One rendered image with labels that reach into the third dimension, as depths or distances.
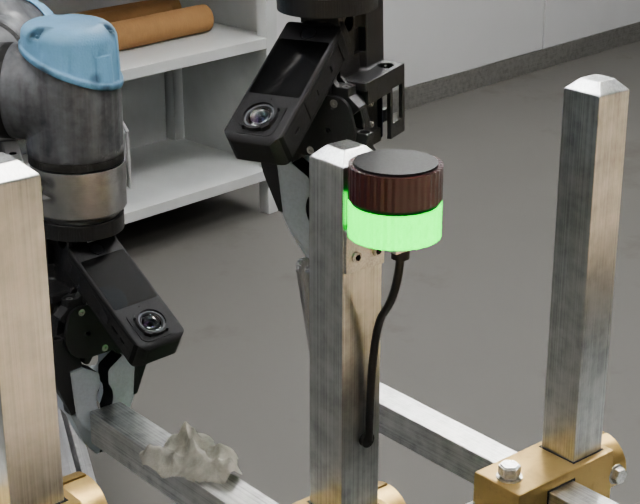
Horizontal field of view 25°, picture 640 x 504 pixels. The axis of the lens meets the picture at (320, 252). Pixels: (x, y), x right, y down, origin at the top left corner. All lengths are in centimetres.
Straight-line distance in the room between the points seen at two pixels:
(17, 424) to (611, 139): 51
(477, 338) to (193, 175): 109
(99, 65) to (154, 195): 285
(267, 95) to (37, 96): 21
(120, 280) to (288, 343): 223
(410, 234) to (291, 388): 227
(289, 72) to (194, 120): 340
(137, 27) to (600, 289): 287
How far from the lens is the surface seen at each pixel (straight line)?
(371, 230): 90
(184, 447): 113
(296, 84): 99
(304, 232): 107
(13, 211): 80
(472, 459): 124
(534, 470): 120
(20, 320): 82
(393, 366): 327
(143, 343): 112
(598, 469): 123
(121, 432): 118
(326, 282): 97
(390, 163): 91
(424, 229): 91
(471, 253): 392
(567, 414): 120
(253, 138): 97
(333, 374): 99
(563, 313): 117
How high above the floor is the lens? 142
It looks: 21 degrees down
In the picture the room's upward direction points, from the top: straight up
